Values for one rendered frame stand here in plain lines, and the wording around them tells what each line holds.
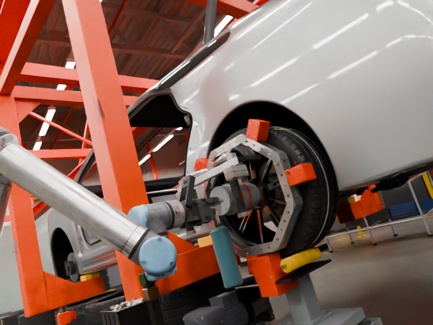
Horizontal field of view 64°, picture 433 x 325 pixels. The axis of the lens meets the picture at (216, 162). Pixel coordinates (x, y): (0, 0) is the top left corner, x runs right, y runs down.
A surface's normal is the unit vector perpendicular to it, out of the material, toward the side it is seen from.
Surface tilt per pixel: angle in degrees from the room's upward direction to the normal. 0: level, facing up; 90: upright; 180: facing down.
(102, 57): 90
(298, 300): 90
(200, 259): 90
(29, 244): 90
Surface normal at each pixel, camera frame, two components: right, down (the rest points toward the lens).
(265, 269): -0.72, 0.05
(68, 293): 0.64, -0.34
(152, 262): 0.23, -0.25
